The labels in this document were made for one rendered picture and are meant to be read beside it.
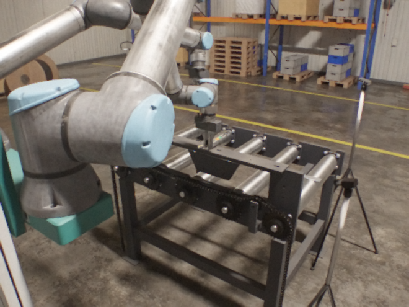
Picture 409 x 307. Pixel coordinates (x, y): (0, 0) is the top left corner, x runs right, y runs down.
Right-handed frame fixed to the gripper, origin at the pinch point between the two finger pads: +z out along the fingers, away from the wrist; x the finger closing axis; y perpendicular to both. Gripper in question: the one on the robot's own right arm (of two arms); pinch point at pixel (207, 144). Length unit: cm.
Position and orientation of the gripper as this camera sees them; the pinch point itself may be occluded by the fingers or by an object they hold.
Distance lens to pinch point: 176.0
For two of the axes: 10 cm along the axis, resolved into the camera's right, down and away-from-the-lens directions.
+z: 0.0, 9.1, 4.0
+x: -8.2, -2.3, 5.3
